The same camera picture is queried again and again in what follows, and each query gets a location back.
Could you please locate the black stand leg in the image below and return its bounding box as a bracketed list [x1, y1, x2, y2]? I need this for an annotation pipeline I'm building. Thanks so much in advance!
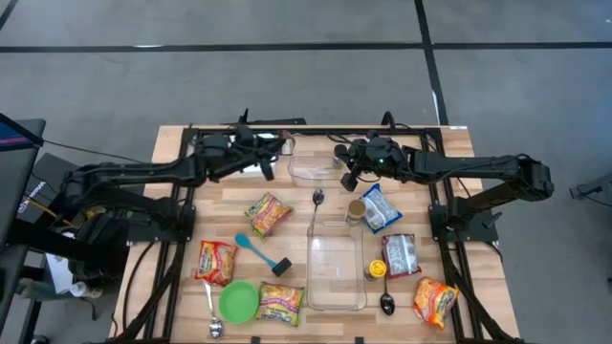
[568, 171, 612, 209]

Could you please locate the white plastic bottle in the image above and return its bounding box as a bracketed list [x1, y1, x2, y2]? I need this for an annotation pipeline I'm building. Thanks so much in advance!
[69, 281, 104, 300]

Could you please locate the yellow-lid spice jar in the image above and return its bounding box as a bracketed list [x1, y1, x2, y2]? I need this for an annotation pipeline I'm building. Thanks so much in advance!
[363, 259, 388, 282]

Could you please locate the dark metal spoon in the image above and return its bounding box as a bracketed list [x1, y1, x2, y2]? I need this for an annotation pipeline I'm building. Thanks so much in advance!
[379, 275, 397, 317]

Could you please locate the black monitor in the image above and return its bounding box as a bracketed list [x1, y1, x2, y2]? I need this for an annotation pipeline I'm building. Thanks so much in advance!
[0, 113, 48, 249]

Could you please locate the teal plastic spoon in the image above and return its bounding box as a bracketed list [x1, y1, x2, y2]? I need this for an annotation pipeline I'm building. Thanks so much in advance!
[233, 232, 279, 269]

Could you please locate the large clear plastic bin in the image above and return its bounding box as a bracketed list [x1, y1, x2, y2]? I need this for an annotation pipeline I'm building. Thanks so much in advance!
[305, 220, 368, 312]

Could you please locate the silver metal spoon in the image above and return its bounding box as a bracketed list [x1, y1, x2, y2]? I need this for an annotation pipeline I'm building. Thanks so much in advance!
[305, 188, 326, 238]
[203, 281, 225, 340]

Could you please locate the blue ramen packet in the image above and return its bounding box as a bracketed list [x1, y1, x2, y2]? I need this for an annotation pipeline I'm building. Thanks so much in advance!
[358, 183, 404, 235]

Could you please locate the thin black cable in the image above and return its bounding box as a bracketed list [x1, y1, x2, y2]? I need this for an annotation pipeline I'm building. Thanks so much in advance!
[40, 138, 152, 166]

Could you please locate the brown-lid spice jar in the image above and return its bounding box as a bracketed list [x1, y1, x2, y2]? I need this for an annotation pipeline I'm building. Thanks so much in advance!
[344, 198, 368, 226]

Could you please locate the white box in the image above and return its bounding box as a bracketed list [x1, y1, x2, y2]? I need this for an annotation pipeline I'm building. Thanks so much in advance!
[45, 252, 76, 295]

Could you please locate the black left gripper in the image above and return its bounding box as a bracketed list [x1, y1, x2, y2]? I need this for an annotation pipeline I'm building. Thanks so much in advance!
[196, 124, 284, 182]

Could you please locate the black aluminium rig frame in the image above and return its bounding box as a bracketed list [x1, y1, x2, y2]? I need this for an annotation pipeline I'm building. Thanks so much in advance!
[112, 108, 527, 344]

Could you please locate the small clear plastic bin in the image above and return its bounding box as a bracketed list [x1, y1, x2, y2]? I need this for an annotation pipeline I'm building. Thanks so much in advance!
[287, 135, 358, 188]

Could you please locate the yellow cable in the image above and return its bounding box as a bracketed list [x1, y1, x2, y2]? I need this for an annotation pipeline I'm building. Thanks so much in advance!
[28, 198, 73, 226]

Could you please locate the black spice tin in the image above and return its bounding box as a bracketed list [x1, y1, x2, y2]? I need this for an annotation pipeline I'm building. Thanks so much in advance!
[271, 256, 294, 278]

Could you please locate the brown spice packet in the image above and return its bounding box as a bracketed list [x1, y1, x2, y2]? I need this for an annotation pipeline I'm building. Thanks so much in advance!
[278, 129, 295, 157]

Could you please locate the green plastic bowl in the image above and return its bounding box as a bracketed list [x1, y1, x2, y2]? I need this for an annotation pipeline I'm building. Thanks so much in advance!
[218, 280, 261, 325]

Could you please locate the red and white ramen packet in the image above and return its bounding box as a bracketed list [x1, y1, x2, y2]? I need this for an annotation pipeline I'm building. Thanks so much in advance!
[381, 232, 422, 280]

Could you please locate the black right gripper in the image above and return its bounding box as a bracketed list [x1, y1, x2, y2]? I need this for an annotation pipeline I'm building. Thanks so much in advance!
[340, 130, 407, 192]

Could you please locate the black computer case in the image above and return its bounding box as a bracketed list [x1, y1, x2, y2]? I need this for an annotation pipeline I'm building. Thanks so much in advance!
[16, 152, 80, 226]

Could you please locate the orange red ramen packet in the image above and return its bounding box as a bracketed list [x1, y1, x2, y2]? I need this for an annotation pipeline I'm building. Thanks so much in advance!
[412, 275, 460, 332]
[194, 240, 239, 288]

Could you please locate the lime chili shrimp ramen packet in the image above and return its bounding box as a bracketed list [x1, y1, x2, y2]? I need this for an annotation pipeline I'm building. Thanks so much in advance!
[244, 191, 295, 239]
[254, 281, 306, 328]

